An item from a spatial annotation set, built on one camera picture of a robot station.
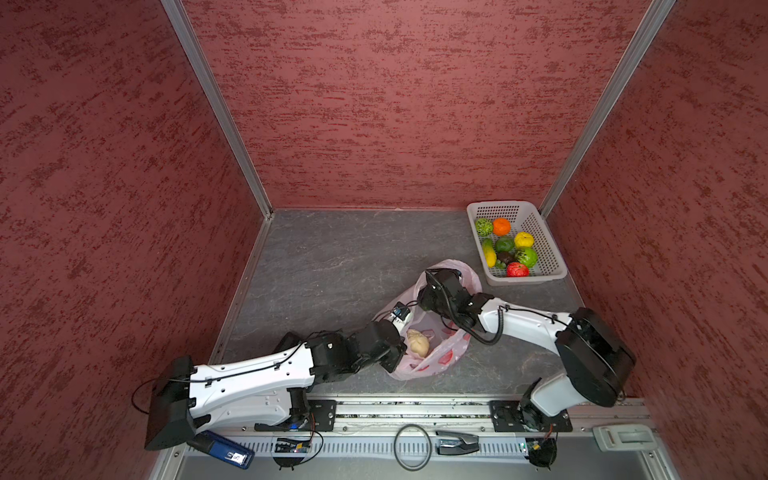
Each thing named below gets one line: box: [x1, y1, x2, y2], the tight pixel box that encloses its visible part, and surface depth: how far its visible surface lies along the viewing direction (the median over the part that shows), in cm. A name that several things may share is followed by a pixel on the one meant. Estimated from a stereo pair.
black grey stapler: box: [435, 430, 480, 455], surface depth 70 cm
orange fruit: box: [493, 217, 511, 236], surface depth 113 cm
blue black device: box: [187, 430, 255, 469], surface depth 69 cm
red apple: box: [506, 261, 530, 278], surface depth 98 cm
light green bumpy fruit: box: [515, 247, 538, 269], surface depth 101 cm
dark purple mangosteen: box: [496, 251, 515, 264], surface depth 102 cm
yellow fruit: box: [514, 231, 535, 248], surface depth 108 cm
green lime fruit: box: [495, 236, 515, 252], surface depth 107 cm
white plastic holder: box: [593, 424, 659, 452], surface depth 71 cm
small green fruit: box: [475, 218, 493, 237], surface depth 111 cm
